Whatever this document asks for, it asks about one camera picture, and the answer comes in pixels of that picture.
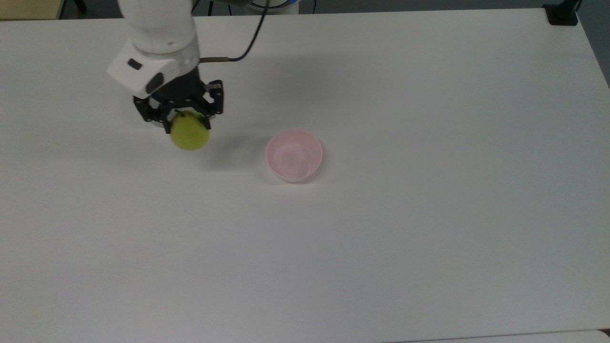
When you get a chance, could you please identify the green pear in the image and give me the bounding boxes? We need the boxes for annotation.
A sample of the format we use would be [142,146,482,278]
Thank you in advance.
[170,111,210,151]

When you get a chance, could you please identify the light wooden furniture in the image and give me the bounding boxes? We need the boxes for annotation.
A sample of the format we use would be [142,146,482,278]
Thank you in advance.
[0,0,65,20]

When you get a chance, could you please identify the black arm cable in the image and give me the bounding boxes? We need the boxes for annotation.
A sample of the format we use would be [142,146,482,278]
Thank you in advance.
[198,0,272,64]

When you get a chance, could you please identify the pink plastic bowl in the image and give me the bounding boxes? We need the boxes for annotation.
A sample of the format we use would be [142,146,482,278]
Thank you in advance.
[265,129,324,183]

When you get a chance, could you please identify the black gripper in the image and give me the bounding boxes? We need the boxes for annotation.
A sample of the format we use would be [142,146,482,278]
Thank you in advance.
[132,67,224,134]

